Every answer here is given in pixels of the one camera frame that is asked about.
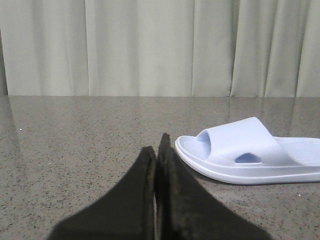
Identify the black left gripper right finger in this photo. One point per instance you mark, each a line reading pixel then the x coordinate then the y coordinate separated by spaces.
pixel 186 211

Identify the pale green curtain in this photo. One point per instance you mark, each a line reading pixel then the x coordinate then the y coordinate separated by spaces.
pixel 189 48

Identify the light blue slipper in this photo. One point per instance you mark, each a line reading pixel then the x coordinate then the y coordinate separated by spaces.
pixel 244 152

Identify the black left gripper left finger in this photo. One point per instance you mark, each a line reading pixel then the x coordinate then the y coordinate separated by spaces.
pixel 126 212

